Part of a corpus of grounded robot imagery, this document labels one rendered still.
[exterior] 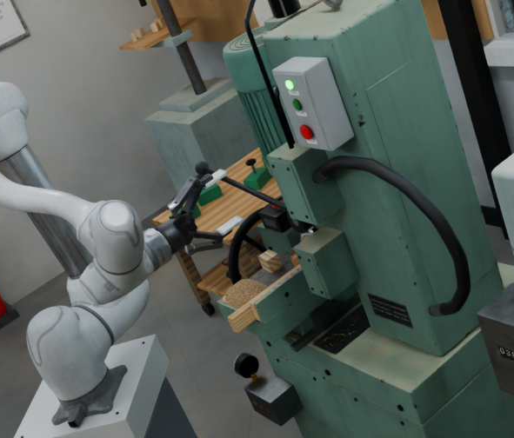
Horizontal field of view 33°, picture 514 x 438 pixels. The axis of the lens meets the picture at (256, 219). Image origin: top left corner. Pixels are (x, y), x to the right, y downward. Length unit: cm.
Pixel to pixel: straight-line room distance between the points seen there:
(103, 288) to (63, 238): 43
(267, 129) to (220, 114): 234
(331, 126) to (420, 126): 19
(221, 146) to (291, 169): 258
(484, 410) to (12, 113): 133
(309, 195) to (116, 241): 40
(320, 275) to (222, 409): 162
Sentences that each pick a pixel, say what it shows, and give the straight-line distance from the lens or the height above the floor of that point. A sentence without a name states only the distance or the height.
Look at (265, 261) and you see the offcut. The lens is 215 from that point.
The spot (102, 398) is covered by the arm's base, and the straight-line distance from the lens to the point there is 238.
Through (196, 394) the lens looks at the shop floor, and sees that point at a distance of 352.
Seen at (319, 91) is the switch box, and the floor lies 143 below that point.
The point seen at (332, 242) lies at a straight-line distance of 182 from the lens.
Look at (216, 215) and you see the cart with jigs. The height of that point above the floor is 53.
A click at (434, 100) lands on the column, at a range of 171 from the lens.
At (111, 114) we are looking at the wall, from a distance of 509.
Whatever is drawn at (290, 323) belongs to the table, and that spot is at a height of 86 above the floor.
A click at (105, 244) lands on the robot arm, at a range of 181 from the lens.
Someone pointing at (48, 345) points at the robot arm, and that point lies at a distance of 230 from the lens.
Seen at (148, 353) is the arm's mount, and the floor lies 70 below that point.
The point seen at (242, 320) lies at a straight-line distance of 199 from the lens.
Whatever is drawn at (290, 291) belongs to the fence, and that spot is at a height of 93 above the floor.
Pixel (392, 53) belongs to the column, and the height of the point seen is 143.
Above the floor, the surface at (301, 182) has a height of 125.
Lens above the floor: 192
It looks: 24 degrees down
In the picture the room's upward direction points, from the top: 23 degrees counter-clockwise
